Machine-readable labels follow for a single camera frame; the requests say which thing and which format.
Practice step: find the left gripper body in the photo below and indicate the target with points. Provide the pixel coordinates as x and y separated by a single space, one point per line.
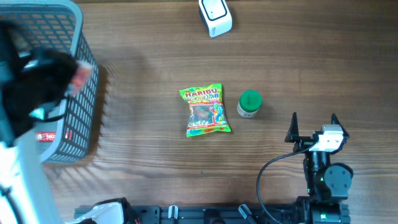
53 72

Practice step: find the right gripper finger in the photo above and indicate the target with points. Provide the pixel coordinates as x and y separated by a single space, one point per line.
334 120
293 132

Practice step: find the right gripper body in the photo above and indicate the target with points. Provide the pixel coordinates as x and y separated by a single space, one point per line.
303 143

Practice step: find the red Nescafe coffee stick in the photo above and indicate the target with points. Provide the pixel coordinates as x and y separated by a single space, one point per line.
45 136

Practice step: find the pink white small box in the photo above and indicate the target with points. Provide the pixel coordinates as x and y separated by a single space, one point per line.
80 78

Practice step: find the green lid white jar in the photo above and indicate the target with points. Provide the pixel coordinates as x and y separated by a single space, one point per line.
249 103

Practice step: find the Haribo gummy candy bag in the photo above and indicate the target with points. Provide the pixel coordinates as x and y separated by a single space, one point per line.
206 107

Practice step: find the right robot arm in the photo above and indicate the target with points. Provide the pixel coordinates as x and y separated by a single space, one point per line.
327 183

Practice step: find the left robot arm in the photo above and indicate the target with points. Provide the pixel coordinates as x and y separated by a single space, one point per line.
25 193

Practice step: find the white barcode scanner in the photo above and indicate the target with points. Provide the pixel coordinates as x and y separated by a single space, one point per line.
216 16

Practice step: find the grey plastic mesh basket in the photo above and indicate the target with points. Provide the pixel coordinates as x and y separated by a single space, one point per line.
58 25

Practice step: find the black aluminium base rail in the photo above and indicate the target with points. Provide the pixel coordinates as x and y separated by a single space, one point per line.
284 213

